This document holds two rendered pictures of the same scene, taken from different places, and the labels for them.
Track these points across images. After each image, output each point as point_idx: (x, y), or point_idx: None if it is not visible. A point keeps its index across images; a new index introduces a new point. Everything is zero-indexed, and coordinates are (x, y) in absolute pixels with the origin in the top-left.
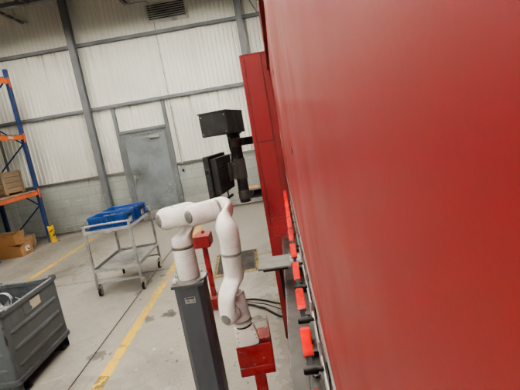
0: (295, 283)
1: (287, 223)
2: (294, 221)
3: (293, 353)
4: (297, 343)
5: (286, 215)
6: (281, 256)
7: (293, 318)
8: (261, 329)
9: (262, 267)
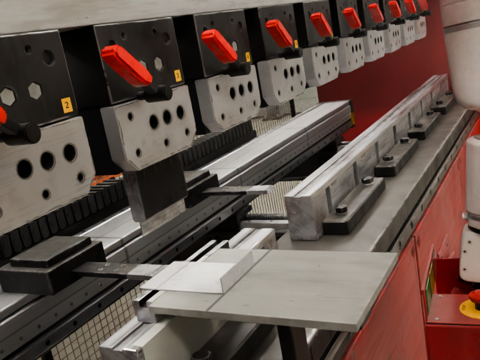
0: (266, 338)
1: (285, 30)
2: (218, 75)
3: (400, 194)
4: (386, 203)
5: (230, 47)
6: (251, 303)
7: (363, 238)
8: (450, 317)
9: (373, 258)
